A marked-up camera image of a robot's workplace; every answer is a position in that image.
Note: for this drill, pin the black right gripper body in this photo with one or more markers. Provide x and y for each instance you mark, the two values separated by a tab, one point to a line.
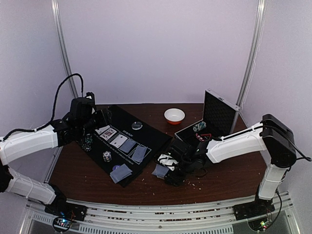
174	176

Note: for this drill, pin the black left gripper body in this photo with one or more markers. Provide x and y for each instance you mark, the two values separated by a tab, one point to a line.
103	121

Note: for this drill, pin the face-up community card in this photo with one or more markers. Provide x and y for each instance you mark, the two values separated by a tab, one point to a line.
108	133
118	141
101	130

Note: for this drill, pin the grey playing card deck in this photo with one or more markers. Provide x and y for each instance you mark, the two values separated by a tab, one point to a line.
160	171

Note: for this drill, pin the poker chip stack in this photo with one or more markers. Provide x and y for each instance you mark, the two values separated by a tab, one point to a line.
107	157
88	139

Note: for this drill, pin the clear grey dealer button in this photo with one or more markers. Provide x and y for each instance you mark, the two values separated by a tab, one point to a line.
136	125

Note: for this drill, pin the face-down community card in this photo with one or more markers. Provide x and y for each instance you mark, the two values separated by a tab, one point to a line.
139	153
127	145

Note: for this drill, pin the purple small blind button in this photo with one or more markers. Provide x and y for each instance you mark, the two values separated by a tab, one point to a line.
115	167

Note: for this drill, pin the dealt card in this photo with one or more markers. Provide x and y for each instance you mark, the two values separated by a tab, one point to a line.
121	173

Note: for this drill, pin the poker chip row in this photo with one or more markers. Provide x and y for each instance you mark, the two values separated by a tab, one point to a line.
199	126

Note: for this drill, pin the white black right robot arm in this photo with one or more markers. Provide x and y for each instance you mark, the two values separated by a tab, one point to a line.
269	135

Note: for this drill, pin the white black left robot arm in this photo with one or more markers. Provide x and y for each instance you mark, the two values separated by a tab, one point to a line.
82	119

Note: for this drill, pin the black poker table mat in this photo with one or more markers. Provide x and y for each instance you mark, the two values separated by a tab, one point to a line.
148	136

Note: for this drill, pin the red black triangle card box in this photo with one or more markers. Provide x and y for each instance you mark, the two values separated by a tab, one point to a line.
203	137

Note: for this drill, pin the white orange bowl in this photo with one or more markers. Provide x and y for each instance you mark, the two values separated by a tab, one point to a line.
174	116

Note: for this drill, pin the aluminium poker chip case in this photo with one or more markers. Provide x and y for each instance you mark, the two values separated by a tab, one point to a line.
220	116

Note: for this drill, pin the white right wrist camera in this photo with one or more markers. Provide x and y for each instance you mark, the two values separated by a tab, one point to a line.
167	161

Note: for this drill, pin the aluminium front rail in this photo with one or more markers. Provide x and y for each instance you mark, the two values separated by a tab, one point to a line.
199	218

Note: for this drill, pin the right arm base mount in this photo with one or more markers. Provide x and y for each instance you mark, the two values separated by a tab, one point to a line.
252	209

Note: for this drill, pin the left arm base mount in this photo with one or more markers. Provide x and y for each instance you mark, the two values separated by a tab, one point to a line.
71	211

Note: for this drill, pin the left aluminium frame post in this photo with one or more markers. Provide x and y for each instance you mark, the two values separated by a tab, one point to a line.
60	35

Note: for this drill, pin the aluminium frame post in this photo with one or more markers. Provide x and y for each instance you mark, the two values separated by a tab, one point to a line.
60	35
257	32

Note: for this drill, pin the right aluminium frame post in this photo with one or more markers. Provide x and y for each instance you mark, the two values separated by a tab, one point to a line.
257	32

